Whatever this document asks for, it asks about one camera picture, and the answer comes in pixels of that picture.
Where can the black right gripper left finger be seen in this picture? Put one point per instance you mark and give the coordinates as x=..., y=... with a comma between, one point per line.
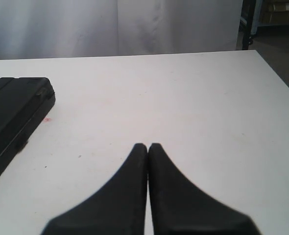
x=117, y=208

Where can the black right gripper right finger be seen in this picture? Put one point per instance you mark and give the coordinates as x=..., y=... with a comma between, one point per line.
x=178, y=207

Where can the black plastic carrying case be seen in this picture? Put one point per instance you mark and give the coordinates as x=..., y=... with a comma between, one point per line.
x=24, y=103

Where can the white backdrop curtain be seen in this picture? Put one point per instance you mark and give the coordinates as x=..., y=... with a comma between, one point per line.
x=78, y=28

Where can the black metal stand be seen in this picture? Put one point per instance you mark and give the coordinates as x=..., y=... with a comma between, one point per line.
x=248, y=24

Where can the blue metal shelf rack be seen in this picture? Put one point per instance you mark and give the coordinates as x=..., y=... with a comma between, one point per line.
x=267, y=13

